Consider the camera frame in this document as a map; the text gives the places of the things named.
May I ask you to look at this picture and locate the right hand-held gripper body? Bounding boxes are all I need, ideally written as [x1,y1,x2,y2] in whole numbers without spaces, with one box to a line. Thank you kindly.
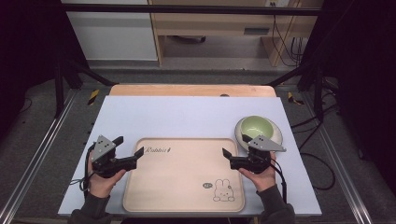
[238,134,288,175]

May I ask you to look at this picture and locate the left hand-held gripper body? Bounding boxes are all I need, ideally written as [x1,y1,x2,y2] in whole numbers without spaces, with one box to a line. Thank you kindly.
[90,134,130,179]

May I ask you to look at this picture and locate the person's left hand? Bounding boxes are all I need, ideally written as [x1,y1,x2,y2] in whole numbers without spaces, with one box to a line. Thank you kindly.
[87,151,127,199]

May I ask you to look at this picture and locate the person's right hand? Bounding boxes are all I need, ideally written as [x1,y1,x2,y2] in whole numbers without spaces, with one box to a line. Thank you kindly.
[238,151,278,193]

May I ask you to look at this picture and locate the green bowl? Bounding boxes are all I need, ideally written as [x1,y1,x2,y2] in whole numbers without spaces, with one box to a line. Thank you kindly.
[240,115,276,141]
[233,116,284,152]

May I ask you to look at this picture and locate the yellow black tape strip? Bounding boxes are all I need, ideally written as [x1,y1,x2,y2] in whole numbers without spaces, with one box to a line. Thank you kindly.
[287,91,305,106]
[87,89,101,106]

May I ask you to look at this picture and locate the white board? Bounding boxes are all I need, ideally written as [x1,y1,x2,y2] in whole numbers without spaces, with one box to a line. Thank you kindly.
[57,94,323,217]

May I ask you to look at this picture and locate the wooden tray with rabbit print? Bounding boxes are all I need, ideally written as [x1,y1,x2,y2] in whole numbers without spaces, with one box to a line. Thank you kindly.
[122,137,247,214]

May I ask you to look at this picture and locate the wooden table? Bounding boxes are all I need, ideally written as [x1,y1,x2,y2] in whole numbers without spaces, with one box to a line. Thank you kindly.
[108,84,277,98]

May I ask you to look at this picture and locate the black metal stand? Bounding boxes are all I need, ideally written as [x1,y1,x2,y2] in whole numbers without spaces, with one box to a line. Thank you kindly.
[266,59,327,123]
[53,55,119,119]

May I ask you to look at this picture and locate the white cabinet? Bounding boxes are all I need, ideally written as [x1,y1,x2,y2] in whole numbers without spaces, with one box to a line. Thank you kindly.
[60,0,159,62]

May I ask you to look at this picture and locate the grey label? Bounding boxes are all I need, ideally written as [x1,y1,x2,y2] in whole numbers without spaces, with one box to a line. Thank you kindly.
[243,27,271,36]

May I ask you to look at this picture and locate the wooden desk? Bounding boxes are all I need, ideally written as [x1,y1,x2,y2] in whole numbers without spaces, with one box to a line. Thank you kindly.
[147,0,325,67]

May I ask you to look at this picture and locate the black curtain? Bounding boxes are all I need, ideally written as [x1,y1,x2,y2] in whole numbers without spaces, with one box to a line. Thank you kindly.
[301,0,396,198]

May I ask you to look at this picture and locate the black horizontal bar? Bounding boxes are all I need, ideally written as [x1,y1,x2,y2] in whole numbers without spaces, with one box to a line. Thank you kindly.
[61,3,322,17]

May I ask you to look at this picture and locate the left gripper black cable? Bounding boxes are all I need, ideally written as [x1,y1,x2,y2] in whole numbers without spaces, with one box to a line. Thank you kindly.
[68,143,96,200]

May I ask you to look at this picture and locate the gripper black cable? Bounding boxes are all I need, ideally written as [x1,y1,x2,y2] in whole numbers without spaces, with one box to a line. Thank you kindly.
[68,143,96,200]
[268,157,289,204]

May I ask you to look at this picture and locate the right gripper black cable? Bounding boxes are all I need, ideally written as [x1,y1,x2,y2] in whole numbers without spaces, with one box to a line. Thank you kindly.
[268,157,289,204]

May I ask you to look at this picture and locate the aluminium floor rail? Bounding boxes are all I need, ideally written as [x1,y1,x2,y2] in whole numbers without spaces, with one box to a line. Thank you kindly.
[0,89,79,224]
[302,92,374,224]

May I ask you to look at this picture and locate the black floor cables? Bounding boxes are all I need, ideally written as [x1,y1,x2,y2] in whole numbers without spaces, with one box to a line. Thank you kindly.
[290,103,341,191]

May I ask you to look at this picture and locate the thin black floor cable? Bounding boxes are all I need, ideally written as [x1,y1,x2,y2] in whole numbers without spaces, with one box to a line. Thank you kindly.
[18,97,34,116]

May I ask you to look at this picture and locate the black hanging cables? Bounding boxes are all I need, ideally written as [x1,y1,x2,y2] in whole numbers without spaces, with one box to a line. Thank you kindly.
[271,14,305,67]

